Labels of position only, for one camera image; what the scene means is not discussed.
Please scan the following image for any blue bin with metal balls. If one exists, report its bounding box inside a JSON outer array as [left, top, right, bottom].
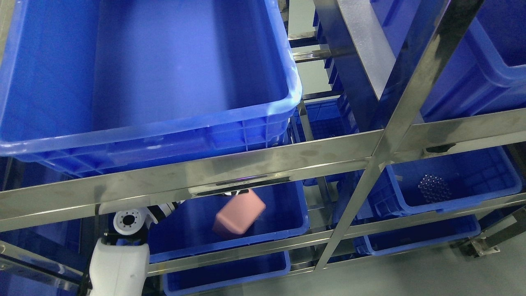
[[367, 147, 523, 217]]

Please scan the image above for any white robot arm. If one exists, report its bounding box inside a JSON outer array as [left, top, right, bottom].
[[88, 201, 182, 296]]

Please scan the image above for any pink plastic storage box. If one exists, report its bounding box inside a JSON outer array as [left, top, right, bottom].
[[212, 189, 266, 239]]

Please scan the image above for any blue bin upper right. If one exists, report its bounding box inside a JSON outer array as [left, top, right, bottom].
[[370, 0, 526, 123]]

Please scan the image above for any large blue top bin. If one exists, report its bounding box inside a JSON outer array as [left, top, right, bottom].
[[1, 0, 302, 177]]

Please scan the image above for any stainless steel shelf rack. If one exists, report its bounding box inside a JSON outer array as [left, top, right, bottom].
[[1, 0, 525, 296]]

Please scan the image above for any blue bin receiving box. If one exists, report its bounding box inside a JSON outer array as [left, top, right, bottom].
[[148, 181, 309, 264]]

